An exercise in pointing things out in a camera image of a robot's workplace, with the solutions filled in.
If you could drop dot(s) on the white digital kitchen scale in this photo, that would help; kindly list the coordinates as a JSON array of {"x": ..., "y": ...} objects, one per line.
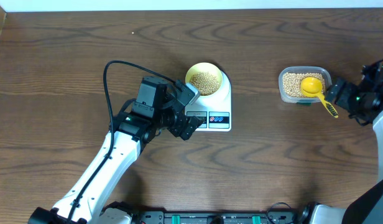
[{"x": 214, "y": 110}]

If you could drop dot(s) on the soybeans in bowl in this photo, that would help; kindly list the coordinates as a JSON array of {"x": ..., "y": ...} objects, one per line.
[{"x": 205, "y": 82}]

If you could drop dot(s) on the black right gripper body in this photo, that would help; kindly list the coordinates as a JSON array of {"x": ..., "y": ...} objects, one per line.
[{"x": 352, "y": 98}]

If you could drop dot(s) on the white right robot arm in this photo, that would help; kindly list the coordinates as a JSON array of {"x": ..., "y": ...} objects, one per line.
[{"x": 368, "y": 208}]

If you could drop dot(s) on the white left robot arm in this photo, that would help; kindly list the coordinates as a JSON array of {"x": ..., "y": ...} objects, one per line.
[{"x": 128, "y": 135}]

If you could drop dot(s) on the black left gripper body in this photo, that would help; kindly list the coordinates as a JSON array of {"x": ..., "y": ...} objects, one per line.
[{"x": 164, "y": 117}]

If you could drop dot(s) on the yellow measuring scoop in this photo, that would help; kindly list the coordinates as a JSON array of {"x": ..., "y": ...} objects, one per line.
[{"x": 312, "y": 87}]

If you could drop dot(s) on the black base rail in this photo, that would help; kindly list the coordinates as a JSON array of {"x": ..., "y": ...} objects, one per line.
[{"x": 120, "y": 212}]

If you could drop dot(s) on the soybeans pile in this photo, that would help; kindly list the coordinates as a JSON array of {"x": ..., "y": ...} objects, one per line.
[{"x": 292, "y": 81}]

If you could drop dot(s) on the clear plastic container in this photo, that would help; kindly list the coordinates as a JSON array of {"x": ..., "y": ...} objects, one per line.
[{"x": 303, "y": 69}]

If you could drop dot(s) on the pale yellow bowl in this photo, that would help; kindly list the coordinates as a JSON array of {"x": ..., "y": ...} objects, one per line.
[{"x": 204, "y": 67}]

